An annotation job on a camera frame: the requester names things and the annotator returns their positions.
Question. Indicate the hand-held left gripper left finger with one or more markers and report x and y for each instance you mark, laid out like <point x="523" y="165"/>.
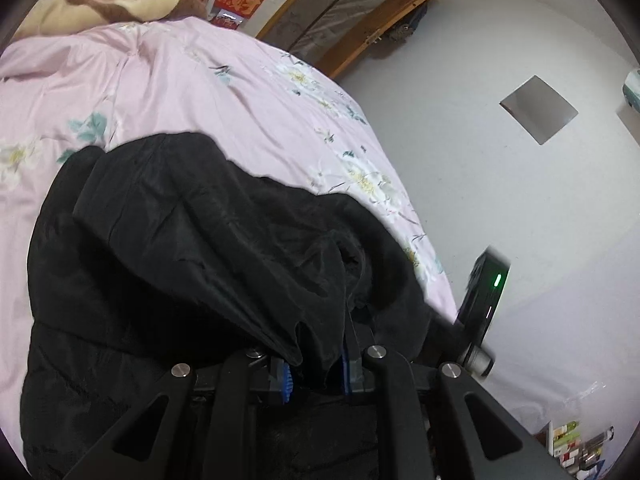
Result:
<point x="285" y="382"/>

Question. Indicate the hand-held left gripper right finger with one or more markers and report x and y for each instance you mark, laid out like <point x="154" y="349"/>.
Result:
<point x="346" y="377"/>

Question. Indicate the black puffer jacket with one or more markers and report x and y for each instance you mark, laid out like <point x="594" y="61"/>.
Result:
<point x="175" y="260"/>

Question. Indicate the hanging dark clothes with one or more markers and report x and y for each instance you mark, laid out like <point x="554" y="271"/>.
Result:
<point x="410" y="22"/>

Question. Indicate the shelf of colourful boxes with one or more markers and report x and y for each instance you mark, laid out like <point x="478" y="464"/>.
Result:
<point x="575" y="447"/>

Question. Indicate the white teal appliance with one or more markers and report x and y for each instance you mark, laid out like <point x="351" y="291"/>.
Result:
<point x="632" y="87"/>

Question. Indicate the pink floral bed quilt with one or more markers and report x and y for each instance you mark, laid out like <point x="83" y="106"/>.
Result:
<point x="175" y="80"/>

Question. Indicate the wooden door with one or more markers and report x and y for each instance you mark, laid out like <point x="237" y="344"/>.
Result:
<point x="350" y="5"/>

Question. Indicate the flat printed box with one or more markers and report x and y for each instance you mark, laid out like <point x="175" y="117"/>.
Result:
<point x="229" y="19"/>

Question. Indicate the brown dog print blanket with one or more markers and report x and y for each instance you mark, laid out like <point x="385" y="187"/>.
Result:
<point x="100" y="2"/>

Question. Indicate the grey wall panel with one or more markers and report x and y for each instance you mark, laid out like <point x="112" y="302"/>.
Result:
<point x="540" y="110"/>

